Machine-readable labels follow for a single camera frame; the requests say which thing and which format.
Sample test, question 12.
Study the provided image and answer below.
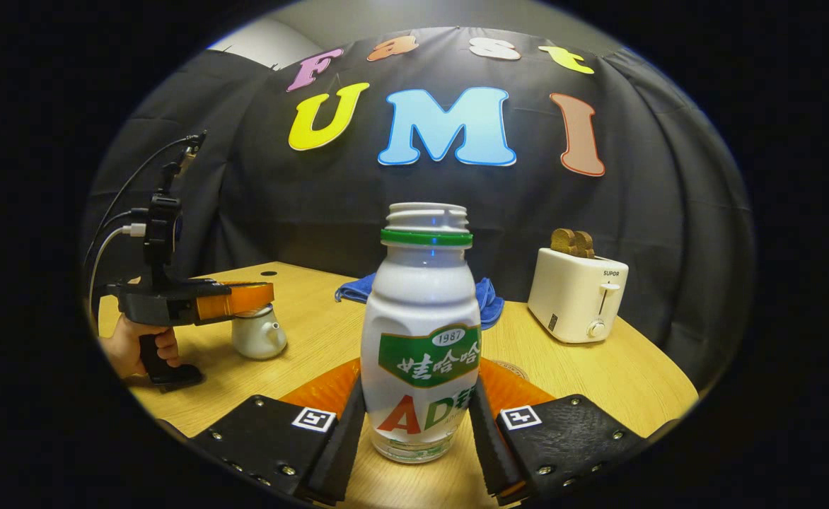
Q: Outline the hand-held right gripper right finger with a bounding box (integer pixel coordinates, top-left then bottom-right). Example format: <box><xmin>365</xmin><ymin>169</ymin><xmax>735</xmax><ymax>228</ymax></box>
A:
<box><xmin>468</xmin><ymin>357</ymin><xmax>649</xmax><ymax>506</ymax></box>

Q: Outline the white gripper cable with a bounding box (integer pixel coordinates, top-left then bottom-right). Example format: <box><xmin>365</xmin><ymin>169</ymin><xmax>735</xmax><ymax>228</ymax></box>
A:
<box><xmin>88</xmin><ymin>223</ymin><xmax>148</xmax><ymax>315</ymax></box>

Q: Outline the white water bottle green label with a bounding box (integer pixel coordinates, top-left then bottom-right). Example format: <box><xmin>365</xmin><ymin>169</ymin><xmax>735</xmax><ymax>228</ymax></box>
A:
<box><xmin>360</xmin><ymin>202</ymin><xmax>482</xmax><ymax>464</ymax></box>

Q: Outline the black backdrop cloth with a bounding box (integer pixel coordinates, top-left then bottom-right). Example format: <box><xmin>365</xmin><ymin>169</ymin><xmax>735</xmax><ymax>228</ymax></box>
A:
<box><xmin>82</xmin><ymin>27</ymin><xmax>755</xmax><ymax>390</ymax></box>

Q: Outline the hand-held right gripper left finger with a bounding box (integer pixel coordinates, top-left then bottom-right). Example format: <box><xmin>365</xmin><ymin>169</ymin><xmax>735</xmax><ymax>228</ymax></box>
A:
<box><xmin>188</xmin><ymin>357</ymin><xmax>367</xmax><ymax>506</ymax></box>

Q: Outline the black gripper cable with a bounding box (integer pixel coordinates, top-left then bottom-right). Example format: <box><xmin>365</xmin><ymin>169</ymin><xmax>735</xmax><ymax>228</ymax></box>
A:
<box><xmin>83</xmin><ymin>134</ymin><xmax>199</xmax><ymax>269</ymax></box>

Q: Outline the white teacup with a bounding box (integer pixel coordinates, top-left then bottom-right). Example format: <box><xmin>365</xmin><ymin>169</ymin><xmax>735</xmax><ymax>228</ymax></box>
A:
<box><xmin>231</xmin><ymin>311</ymin><xmax>288</xmax><ymax>361</ymax></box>

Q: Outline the white toaster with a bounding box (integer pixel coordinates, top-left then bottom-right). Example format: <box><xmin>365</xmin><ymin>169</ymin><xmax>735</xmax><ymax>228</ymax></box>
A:
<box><xmin>528</xmin><ymin>247</ymin><xmax>630</xmax><ymax>344</ymax></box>

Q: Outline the blue folded towel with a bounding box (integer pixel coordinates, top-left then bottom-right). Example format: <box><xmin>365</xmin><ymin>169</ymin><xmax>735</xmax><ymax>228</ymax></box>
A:
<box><xmin>335</xmin><ymin>272</ymin><xmax>505</xmax><ymax>331</ymax></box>

